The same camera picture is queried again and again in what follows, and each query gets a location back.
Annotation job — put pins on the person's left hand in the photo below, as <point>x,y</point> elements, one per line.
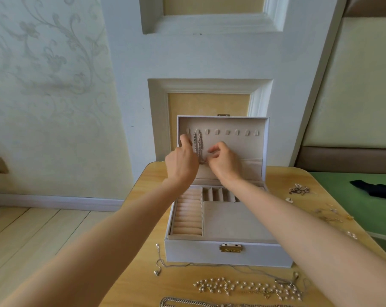
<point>183,163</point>

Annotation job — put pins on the person's right hand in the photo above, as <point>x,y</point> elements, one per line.
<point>224,164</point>

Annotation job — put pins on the white jewelry box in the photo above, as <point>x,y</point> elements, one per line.
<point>238,220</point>

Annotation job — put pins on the small earrings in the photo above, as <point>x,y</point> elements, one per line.
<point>300,188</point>

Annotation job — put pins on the person's right forearm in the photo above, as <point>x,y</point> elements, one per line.
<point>295,239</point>

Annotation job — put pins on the person's left forearm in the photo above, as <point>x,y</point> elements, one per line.
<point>103,252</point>

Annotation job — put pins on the black cloth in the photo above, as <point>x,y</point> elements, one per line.
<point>375,188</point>

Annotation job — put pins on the beige padded wall panel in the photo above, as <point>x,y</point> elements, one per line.
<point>359,92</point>

